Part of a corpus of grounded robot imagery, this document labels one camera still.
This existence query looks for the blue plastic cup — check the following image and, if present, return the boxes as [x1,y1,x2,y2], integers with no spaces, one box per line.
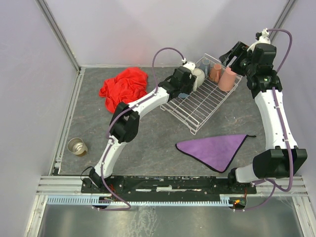
[178,93,189,98]

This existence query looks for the cream ceramic mug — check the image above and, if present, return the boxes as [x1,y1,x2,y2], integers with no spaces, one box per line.
[193,68,205,91]

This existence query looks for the pink plastic tumbler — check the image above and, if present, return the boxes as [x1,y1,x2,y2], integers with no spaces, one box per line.
[218,67,237,92]

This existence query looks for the salmon pink ceramic mug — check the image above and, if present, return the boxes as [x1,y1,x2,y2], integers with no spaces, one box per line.
[209,64,222,83]

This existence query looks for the light blue ceramic mug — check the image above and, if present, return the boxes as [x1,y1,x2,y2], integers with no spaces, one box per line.
[199,57,210,76]

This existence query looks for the beige cup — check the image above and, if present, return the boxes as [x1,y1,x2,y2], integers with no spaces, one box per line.
[67,137,88,157]

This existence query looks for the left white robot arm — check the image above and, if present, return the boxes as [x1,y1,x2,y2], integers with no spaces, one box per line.
[89,62,196,188]

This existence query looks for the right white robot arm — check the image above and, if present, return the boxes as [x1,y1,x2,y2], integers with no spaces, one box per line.
[219,41,308,192]

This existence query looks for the red crumpled cloth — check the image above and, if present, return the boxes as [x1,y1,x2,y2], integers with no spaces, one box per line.
[99,67,148,113]

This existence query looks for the purple microfiber cloth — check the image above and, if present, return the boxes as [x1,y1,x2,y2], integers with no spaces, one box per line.
[175,134,256,173]

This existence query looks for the white wire dish rack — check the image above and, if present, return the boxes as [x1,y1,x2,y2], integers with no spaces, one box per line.
[160,54,242,135]

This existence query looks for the black mounting base plate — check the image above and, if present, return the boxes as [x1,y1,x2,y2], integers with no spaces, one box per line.
[80,174,257,201]

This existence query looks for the light blue cable duct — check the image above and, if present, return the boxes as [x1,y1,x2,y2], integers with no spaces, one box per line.
[46,195,233,207]

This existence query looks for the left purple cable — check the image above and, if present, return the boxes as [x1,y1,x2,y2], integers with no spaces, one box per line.
[100,47,187,211]

